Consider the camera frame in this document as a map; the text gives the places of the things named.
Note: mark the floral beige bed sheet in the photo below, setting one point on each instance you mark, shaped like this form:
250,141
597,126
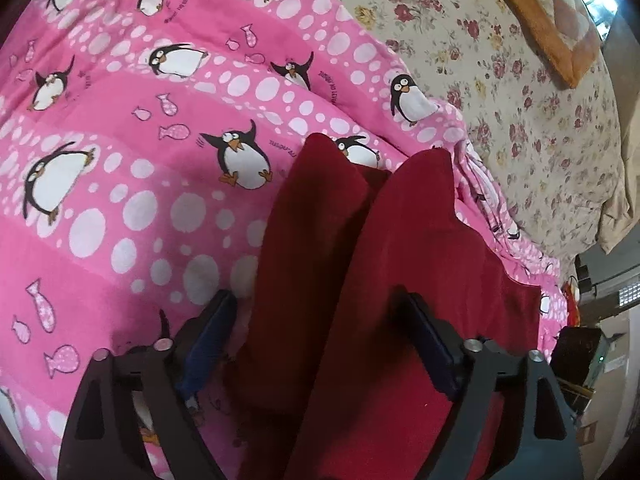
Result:
555,151

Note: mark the pink penguin print blanket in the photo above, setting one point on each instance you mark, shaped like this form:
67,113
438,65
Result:
143,146

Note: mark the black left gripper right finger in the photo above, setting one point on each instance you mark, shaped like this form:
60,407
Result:
513,402

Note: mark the beige pillow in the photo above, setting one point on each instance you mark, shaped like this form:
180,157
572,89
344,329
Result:
621,212

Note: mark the dark red small garment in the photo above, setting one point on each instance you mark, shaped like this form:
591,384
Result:
327,386

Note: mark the orange checkered plush cushion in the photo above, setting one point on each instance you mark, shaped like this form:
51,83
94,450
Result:
565,33

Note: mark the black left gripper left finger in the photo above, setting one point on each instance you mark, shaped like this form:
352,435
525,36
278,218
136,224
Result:
144,393

